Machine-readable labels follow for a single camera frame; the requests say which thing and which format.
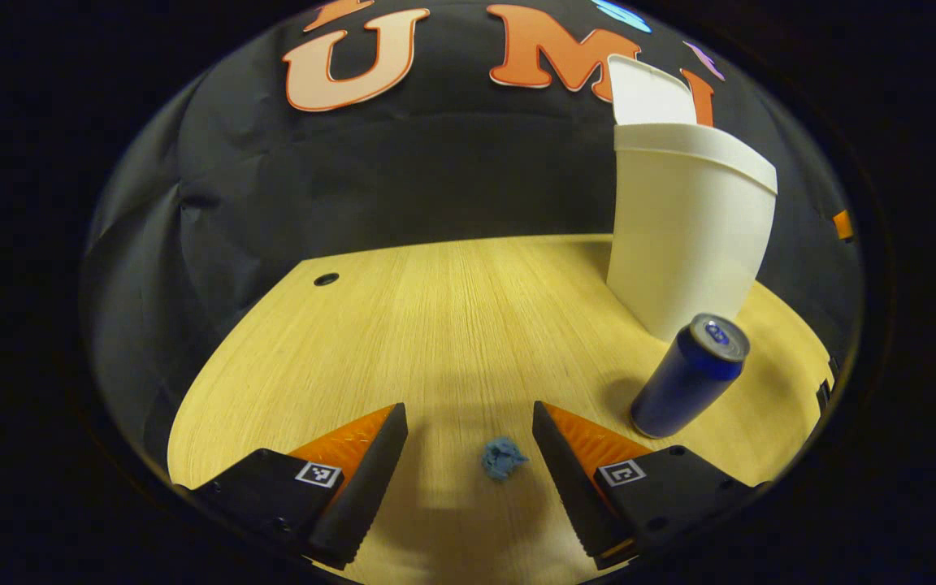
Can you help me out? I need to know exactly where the wooden desktop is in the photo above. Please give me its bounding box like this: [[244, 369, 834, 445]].
[[167, 234, 834, 585]]

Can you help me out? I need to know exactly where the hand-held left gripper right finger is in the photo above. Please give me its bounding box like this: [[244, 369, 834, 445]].
[[531, 400, 769, 571]]

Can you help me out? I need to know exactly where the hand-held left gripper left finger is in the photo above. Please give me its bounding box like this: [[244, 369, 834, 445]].
[[192, 402, 410, 571]]

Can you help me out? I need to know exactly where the white desktop garbage bin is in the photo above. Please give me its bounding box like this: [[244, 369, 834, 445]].
[[604, 54, 779, 342]]

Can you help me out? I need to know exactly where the blue pop can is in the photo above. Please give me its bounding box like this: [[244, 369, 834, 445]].
[[629, 314, 752, 440]]

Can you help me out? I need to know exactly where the blue paper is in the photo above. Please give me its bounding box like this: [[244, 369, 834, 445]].
[[481, 436, 530, 481]]

